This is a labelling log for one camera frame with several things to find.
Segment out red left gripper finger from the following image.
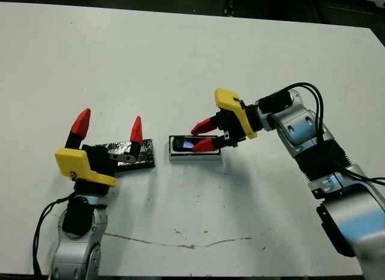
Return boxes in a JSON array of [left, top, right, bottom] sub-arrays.
[[64, 108, 91, 150], [129, 116, 144, 157]]

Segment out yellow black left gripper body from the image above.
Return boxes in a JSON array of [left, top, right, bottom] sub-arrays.
[[54, 143, 135, 199]]

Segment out black box base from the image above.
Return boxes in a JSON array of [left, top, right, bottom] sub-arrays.
[[168, 134, 223, 162]]

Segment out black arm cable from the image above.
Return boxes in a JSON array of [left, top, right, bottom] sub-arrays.
[[264, 82, 385, 186], [32, 195, 79, 276]]

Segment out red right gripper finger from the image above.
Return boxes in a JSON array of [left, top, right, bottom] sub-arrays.
[[192, 135, 228, 153], [190, 114, 225, 135]]

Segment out shiny black box lid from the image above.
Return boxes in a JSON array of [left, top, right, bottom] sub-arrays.
[[103, 138, 157, 172]]

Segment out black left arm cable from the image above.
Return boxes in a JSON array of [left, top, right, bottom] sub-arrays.
[[32, 195, 79, 276]]

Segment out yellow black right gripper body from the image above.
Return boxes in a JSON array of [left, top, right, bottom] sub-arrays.
[[214, 87, 264, 149]]

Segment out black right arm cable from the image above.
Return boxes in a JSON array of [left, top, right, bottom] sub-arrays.
[[264, 82, 385, 186]]

